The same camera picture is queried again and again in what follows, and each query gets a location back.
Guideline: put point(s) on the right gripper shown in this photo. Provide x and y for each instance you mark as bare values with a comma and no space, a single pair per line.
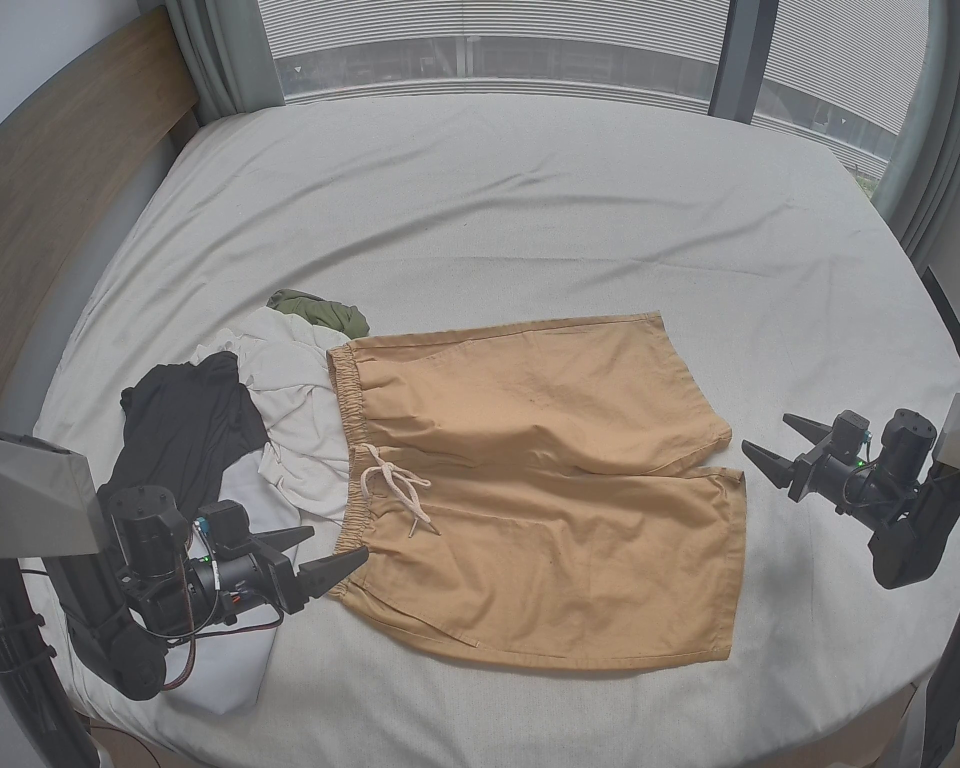
821,476

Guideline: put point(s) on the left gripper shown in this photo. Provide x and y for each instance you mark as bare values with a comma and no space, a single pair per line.
247,581

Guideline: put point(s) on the tan shorts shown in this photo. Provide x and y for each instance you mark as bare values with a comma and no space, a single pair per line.
562,450

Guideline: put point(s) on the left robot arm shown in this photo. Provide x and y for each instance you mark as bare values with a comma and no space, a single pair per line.
142,517

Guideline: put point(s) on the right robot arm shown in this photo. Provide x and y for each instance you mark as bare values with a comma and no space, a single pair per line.
907,442

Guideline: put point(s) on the bed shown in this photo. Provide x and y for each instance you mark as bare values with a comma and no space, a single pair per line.
525,225

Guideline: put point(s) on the cream white garment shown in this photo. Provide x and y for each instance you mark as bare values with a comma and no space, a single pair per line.
300,420

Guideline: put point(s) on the bluish white garment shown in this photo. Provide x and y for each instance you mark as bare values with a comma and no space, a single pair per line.
225,675

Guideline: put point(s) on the black garment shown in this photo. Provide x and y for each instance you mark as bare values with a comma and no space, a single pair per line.
187,427

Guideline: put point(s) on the green garment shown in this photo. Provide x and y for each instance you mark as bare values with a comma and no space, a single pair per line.
322,311

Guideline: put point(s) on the grey-green curtain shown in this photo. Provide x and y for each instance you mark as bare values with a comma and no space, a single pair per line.
930,150
225,60

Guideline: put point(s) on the window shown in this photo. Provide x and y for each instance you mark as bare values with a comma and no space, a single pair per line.
739,60

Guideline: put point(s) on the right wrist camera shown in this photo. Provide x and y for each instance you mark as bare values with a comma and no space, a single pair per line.
851,427

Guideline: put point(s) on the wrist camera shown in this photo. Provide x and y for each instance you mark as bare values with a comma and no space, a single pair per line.
225,525
851,427

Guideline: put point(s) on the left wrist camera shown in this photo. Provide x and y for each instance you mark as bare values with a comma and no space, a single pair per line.
225,525

